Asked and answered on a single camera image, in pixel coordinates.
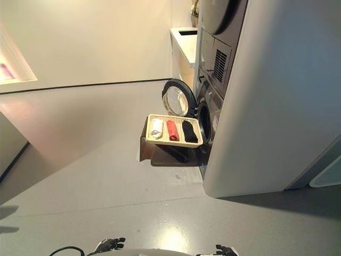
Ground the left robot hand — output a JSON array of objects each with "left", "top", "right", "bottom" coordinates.
[{"left": 93, "top": 237, "right": 126, "bottom": 253}]

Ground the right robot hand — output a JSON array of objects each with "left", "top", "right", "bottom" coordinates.
[{"left": 212, "top": 244, "right": 236, "bottom": 256}]

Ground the dark grey washing machine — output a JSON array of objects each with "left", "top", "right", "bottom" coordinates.
[{"left": 192, "top": 61, "right": 224, "bottom": 180}]

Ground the round washing machine door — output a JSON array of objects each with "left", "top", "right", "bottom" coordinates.
[{"left": 161, "top": 78, "right": 197, "bottom": 118}]

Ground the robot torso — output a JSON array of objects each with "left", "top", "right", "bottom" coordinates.
[{"left": 105, "top": 248, "right": 214, "bottom": 256}]

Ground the dark pull-out drawer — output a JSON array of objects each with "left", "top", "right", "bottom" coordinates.
[{"left": 139, "top": 125, "right": 207, "bottom": 167}]

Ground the black rolled cloth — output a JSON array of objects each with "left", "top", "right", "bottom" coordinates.
[{"left": 182, "top": 120, "right": 199, "bottom": 143}]

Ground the glass panel door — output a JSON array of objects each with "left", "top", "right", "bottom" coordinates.
[{"left": 285, "top": 135, "right": 341, "bottom": 190}]

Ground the white rolled cloth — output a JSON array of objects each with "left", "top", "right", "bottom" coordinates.
[{"left": 150, "top": 118, "right": 164, "bottom": 139}]

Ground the beige woven tray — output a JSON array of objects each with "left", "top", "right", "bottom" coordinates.
[{"left": 145, "top": 114, "right": 204, "bottom": 148}]

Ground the red rolled cloth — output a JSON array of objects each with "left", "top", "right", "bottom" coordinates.
[{"left": 166, "top": 119, "right": 179, "bottom": 141}]

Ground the white cabinet side panel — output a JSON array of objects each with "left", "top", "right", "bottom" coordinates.
[{"left": 202, "top": 0, "right": 341, "bottom": 199}]

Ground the white counter shelf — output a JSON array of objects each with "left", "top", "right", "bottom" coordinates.
[{"left": 170, "top": 27, "right": 198, "bottom": 93}]

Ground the dark grey dryer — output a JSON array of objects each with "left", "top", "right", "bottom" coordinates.
[{"left": 196, "top": 0, "right": 249, "bottom": 101}]

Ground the black cable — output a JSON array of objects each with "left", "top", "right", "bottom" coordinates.
[{"left": 48, "top": 246, "right": 95, "bottom": 256}]

